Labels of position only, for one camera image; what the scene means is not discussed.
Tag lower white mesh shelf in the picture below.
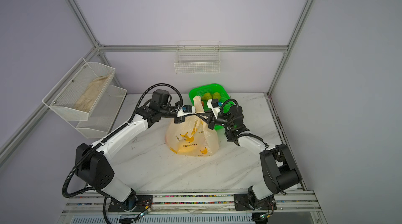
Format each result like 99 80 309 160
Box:
75 85 127 139

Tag beige plastic bag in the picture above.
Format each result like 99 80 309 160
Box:
165 115 219 157

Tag upper white mesh shelf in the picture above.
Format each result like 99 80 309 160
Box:
42 58 115 121

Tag green plastic basket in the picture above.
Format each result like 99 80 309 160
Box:
189 83 241 133

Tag green fake round fruit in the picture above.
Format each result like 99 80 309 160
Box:
212 92 222 100

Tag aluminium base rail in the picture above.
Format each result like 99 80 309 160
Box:
57 190 327 224

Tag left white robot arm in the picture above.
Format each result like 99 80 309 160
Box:
62 84 196 207

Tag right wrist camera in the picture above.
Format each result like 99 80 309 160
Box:
207 99 222 118

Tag white mesh shelf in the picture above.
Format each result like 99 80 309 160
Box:
75 85 127 139
42 58 115 121

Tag white wire wall basket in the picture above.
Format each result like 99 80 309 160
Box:
174 41 221 74

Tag green fake pear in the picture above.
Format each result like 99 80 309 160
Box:
201 92 213 101

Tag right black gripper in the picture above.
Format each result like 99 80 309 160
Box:
196 111 233 132

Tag left black corrugated cable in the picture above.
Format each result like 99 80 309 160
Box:
61 83 184 199

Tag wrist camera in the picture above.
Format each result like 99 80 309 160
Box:
177 105 196 117
207 99 222 118

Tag folded beige bags in shelf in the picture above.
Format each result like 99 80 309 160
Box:
74 74 111 113

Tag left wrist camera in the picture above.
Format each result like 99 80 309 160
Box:
177 105 196 117

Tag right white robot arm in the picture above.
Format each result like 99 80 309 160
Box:
209 105 301 209

